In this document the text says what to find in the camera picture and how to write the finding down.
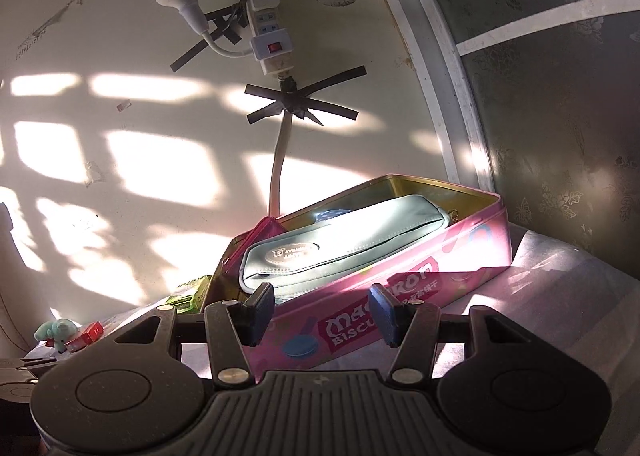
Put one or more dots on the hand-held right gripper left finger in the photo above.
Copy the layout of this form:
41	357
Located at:
257	312

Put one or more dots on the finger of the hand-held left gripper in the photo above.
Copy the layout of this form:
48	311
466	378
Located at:
30	364

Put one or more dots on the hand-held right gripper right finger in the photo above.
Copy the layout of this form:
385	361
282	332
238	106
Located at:
385	317

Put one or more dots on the mint green pencil pouch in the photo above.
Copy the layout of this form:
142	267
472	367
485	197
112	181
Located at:
350	246

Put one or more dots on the magenta zip pouch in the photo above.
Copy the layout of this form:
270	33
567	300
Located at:
262	232

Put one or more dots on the pink tin box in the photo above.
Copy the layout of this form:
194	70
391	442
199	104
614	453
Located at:
450	258

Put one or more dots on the teal plush toy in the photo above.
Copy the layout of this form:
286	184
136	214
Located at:
56	331

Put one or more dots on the small red box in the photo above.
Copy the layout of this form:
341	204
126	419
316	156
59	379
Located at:
85	334

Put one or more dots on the bright green toothpaste box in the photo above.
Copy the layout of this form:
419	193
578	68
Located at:
192	292

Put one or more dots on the light checked cloth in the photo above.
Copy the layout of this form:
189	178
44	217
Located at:
555	281

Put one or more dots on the black tape cross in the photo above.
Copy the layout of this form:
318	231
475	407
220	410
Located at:
220	17
300	101

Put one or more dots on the white power strip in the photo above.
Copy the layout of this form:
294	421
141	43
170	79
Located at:
269	49

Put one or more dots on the clear wall hook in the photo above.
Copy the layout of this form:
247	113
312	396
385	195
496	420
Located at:
96	172

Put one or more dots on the small wall sticker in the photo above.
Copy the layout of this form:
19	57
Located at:
123	106

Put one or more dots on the white window frame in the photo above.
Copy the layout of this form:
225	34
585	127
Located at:
440	71

